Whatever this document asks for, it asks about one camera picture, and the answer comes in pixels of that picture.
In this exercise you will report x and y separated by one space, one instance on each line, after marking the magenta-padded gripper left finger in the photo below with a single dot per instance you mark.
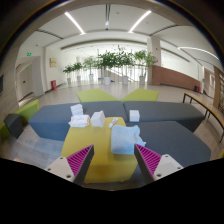
79 161

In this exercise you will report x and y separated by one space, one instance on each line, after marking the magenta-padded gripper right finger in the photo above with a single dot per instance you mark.
150 160

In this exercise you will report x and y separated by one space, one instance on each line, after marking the light blue towel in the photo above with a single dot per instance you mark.
125 138

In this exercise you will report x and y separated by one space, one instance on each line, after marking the crumpled white plastic bag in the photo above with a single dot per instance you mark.
79 121

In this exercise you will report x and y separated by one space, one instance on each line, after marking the large white cube box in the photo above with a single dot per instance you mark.
98 119

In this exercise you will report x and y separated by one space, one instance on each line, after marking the small white cube box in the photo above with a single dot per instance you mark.
134 116

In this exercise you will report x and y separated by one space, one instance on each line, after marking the stack of white tissue packs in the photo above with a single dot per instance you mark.
76 109

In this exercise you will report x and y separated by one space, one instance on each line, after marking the green upholstered bench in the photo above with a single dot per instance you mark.
96 96
28 111
141 95

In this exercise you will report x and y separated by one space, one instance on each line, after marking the dark grey cube stool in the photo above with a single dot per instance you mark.
13 125

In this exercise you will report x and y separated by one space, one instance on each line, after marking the red fire extinguisher cabinet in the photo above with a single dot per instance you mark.
53 85

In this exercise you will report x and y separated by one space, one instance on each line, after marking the wooden shelf unit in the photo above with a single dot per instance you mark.
218 88

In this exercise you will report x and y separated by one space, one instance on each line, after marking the row of potted plants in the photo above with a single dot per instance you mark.
106 61

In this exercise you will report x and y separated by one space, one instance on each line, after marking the green exit sign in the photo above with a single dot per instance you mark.
29 53

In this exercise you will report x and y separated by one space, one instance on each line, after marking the ceiling strip lights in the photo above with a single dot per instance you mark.
74 22

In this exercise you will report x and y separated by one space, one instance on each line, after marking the wooden bench with black frame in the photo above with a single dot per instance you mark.
195 98

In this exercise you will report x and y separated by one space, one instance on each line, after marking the yellow framed wall picture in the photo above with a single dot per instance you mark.
53 62

